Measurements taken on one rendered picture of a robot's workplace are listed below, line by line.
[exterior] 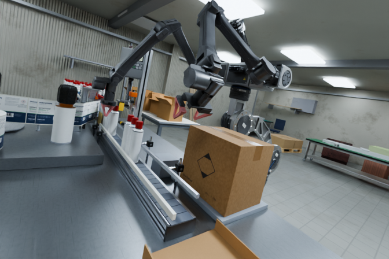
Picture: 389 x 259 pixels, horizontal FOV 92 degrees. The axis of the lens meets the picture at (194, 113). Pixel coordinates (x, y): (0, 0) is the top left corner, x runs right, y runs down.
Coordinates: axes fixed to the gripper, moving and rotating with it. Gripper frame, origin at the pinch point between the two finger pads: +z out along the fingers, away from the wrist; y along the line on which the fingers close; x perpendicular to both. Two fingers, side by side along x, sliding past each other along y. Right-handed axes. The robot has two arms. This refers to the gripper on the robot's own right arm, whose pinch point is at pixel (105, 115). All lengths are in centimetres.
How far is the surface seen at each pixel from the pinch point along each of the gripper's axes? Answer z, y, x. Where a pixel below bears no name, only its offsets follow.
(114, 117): 1.9, -6.0, 7.2
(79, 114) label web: 4.4, -14.7, -11.4
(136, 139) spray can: 2.7, 37.8, 5.1
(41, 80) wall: 21, -436, -35
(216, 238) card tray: 19, 86, 16
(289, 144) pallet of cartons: 67, -145, 620
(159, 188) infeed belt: 15, 61, 8
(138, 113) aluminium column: -2.4, -5.1, 22.2
